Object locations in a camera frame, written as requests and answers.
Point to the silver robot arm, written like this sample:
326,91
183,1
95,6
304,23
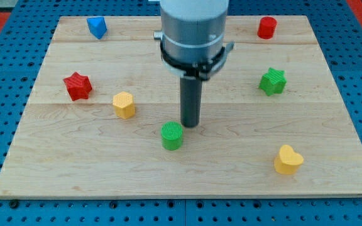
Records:
191,37

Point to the yellow hexagon block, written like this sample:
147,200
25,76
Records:
123,103

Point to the green star block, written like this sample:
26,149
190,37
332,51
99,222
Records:
273,81

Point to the red star block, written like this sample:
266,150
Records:
78,86

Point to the green cylinder block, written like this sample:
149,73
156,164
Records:
172,135

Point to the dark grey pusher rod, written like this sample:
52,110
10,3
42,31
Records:
190,98

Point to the wooden board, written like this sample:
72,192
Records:
78,150

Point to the yellow heart block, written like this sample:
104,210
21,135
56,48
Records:
287,161

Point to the blue triangular block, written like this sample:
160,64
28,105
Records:
97,26

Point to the red cylinder block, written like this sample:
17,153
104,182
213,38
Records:
267,27

